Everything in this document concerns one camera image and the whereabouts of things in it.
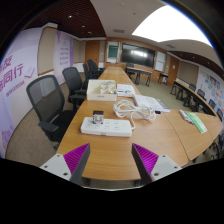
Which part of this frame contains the dark desk with chair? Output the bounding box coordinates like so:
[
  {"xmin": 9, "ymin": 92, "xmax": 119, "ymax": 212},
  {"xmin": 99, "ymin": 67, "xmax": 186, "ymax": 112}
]
[{"xmin": 125, "ymin": 63, "xmax": 153, "ymax": 88}]

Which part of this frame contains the small black charger block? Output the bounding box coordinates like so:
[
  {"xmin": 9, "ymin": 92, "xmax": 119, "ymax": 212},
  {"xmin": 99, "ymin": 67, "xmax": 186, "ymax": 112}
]
[{"xmin": 92, "ymin": 110, "xmax": 104, "ymax": 125}]

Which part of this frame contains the white power strip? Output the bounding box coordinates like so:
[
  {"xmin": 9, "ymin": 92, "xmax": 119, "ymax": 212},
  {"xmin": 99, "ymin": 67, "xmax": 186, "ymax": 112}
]
[{"xmin": 80, "ymin": 116, "xmax": 133, "ymax": 138}]

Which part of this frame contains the row of black chairs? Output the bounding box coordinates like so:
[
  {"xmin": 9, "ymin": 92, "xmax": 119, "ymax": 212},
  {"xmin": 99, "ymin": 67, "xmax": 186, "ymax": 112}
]
[{"xmin": 186, "ymin": 83, "xmax": 224, "ymax": 158}]

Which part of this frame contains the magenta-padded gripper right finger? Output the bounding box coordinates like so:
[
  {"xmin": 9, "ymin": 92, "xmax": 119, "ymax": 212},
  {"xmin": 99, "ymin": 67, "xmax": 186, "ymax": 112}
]
[{"xmin": 131, "ymin": 143, "xmax": 183, "ymax": 186}]

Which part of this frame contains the green booklet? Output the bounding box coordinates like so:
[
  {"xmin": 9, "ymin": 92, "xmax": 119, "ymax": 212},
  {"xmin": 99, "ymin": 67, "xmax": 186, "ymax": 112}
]
[{"xmin": 185, "ymin": 111, "xmax": 208, "ymax": 134}]

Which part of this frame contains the small dark side desk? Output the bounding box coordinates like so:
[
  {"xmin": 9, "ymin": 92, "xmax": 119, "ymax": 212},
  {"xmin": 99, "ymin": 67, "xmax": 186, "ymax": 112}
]
[{"xmin": 157, "ymin": 72, "xmax": 169, "ymax": 85}]

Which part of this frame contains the white coiled cable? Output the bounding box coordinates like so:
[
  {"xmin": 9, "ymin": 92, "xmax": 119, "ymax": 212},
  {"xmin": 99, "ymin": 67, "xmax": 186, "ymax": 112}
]
[{"xmin": 112, "ymin": 99, "xmax": 158, "ymax": 131}]

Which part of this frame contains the group of black chairs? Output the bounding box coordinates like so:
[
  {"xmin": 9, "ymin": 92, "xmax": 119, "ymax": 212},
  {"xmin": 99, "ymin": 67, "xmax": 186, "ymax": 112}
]
[{"xmin": 82, "ymin": 58, "xmax": 104, "ymax": 81}]

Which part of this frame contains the small blue white box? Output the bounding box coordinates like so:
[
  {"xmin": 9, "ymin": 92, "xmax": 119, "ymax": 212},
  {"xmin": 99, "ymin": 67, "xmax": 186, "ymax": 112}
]
[{"xmin": 115, "ymin": 89, "xmax": 134, "ymax": 98}]

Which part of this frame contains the white book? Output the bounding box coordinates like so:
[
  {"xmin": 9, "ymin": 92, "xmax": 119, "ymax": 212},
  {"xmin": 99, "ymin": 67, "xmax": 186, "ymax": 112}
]
[{"xmin": 133, "ymin": 94, "xmax": 171, "ymax": 114}]

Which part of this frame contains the long curved wooden table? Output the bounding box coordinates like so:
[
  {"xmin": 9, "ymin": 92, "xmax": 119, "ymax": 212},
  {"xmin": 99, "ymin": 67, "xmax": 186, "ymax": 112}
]
[{"xmin": 170, "ymin": 79, "xmax": 218, "ymax": 116}]

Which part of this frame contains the large black wall screen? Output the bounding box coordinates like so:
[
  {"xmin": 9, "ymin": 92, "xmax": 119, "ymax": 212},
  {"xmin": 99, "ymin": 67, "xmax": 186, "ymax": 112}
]
[{"xmin": 120, "ymin": 43, "xmax": 157, "ymax": 69}]

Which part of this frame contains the plain whiteboard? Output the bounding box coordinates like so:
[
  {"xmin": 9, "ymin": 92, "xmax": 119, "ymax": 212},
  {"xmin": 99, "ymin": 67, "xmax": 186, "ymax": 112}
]
[{"xmin": 154, "ymin": 50, "xmax": 167, "ymax": 72}]

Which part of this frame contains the open white cardboard box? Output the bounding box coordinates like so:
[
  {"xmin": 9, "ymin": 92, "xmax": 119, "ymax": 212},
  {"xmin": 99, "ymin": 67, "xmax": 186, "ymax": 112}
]
[{"xmin": 86, "ymin": 79, "xmax": 118, "ymax": 102}]

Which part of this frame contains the whiteboard with green sheet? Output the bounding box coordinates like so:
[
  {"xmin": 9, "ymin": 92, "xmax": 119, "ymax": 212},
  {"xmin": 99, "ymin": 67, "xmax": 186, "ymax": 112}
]
[{"xmin": 106, "ymin": 41, "xmax": 120, "ymax": 64}]

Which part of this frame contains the brown wooden door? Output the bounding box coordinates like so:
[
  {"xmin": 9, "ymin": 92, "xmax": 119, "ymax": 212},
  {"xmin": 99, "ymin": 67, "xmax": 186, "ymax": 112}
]
[{"xmin": 167, "ymin": 55, "xmax": 180, "ymax": 86}]

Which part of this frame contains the black mesh office chair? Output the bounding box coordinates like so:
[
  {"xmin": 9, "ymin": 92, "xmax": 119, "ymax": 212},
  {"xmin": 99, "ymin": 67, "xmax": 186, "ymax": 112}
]
[
  {"xmin": 25, "ymin": 74, "xmax": 78, "ymax": 151},
  {"xmin": 61, "ymin": 66, "xmax": 88, "ymax": 111}
]

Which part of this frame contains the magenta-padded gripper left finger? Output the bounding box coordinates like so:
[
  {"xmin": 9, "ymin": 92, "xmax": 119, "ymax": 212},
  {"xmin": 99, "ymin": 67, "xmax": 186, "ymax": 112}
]
[{"xmin": 39, "ymin": 143, "xmax": 91, "ymax": 185}]

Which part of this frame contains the white paper sheet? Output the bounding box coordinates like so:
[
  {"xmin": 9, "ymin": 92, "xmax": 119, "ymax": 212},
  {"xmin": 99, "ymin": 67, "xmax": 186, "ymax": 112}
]
[{"xmin": 116, "ymin": 83, "xmax": 136, "ymax": 96}]

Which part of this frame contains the large ceiling light panel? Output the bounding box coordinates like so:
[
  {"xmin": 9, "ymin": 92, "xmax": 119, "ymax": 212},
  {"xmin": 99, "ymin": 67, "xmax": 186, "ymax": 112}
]
[{"xmin": 131, "ymin": 4, "xmax": 213, "ymax": 48}]

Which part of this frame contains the small white flat box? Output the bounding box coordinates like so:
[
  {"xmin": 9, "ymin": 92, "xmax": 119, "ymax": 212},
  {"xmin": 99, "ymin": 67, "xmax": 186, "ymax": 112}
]
[{"xmin": 178, "ymin": 109, "xmax": 194, "ymax": 126}]

